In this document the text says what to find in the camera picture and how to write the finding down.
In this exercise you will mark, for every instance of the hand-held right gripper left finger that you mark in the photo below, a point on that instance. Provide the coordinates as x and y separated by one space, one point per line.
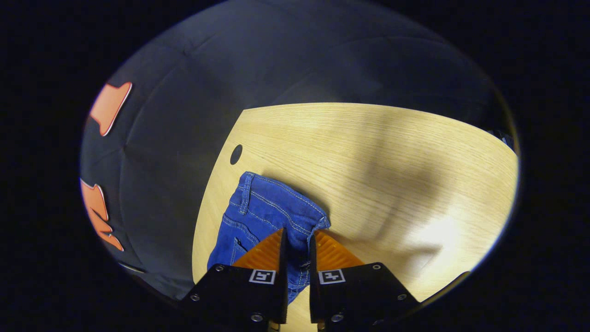
282 276

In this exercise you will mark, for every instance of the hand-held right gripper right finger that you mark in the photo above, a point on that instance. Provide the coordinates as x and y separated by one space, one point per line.
314 276

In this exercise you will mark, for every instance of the blue denim jeans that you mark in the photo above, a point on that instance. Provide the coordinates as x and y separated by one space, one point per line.
262 212

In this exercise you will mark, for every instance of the black backdrop cloth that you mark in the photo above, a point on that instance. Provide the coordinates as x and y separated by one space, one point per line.
184 115

